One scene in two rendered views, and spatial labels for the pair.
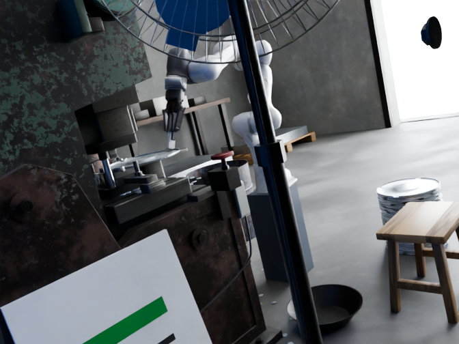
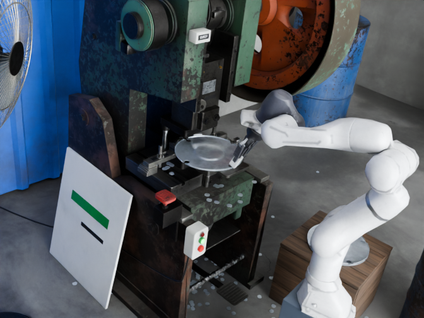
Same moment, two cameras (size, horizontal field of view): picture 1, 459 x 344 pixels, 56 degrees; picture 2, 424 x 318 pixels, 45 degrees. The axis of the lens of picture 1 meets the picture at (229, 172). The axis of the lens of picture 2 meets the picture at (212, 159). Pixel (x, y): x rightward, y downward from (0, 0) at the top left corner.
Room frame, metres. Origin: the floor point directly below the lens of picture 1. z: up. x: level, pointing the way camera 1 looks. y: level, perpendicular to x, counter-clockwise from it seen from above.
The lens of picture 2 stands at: (1.43, -1.57, 1.86)
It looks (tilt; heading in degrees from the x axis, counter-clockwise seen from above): 30 degrees down; 83
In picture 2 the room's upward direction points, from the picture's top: 7 degrees clockwise
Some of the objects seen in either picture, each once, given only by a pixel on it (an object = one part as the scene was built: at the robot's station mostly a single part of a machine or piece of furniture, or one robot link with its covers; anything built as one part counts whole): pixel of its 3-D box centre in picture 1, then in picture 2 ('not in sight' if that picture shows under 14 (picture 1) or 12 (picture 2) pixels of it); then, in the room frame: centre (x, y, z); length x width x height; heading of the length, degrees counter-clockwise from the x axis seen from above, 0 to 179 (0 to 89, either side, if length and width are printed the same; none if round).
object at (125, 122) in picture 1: (102, 97); (200, 89); (1.58, 0.37, 1.04); 0.17 x 0.15 x 0.30; 132
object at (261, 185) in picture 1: (272, 173); (329, 291); (2.08, -0.21, 0.52); 0.22 x 0.19 x 0.14; 138
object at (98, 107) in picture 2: (147, 284); (117, 209); (1.26, 0.33, 0.45); 0.92 x 0.12 x 0.90; 132
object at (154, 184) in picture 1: (140, 175); (158, 156); (1.42, 0.29, 0.76); 0.17 x 0.06 x 0.10; 42
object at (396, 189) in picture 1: (407, 186); not in sight; (2.05, -0.83, 0.30); 0.29 x 0.29 x 0.01
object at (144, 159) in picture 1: (142, 159); (209, 152); (1.63, 0.31, 0.78); 0.29 x 0.29 x 0.01
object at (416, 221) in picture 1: (429, 257); not in sight; (1.55, -0.67, 0.16); 0.34 x 0.24 x 0.34; 136
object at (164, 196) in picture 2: (224, 164); (164, 203); (1.46, 0.01, 0.72); 0.07 x 0.06 x 0.08; 132
